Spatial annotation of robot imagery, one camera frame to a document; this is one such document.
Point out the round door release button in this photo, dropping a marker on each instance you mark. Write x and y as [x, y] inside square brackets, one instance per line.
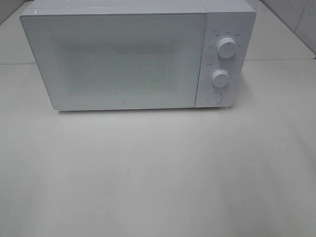
[215, 98]

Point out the white timer knob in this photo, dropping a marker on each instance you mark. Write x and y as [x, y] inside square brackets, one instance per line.
[220, 78]

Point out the white microwave door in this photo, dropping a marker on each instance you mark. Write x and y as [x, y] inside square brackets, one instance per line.
[100, 62]

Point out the white microwave oven body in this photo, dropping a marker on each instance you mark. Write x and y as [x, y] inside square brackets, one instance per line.
[234, 18]

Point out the upper white power knob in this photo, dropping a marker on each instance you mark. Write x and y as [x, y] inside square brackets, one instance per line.
[226, 47]

